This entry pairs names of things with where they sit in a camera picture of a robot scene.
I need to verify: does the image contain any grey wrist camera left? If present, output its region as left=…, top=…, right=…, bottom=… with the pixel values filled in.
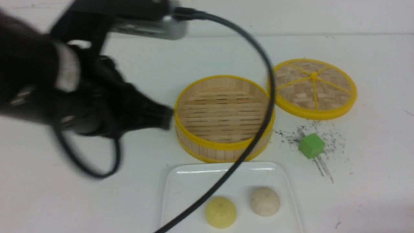
left=110, top=0, right=188, bottom=41

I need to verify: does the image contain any bamboo steamer lid yellow rim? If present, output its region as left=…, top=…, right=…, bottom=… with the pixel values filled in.
left=273, top=58, right=357, bottom=121

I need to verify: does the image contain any bamboo steamer basket yellow rim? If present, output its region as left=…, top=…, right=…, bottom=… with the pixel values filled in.
left=174, top=75, right=269, bottom=163

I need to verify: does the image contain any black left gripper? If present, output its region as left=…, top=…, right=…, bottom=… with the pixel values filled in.
left=49, top=45, right=173, bottom=139

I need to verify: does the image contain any white steamed bun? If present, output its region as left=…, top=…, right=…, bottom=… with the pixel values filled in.
left=250, top=187, right=281, bottom=217

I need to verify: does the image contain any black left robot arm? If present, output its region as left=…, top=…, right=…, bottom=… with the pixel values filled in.
left=1, top=6, right=173, bottom=138

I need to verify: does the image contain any white rectangular plate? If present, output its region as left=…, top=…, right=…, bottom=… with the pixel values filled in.
left=159, top=162, right=303, bottom=233

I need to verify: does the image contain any black camera cable left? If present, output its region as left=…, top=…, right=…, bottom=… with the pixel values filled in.
left=52, top=6, right=276, bottom=233

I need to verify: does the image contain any yellow steamed bun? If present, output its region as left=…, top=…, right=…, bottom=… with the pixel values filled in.
left=204, top=196, right=237, bottom=229

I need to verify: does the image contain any green cube block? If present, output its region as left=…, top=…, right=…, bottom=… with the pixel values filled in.
left=299, top=134, right=326, bottom=160

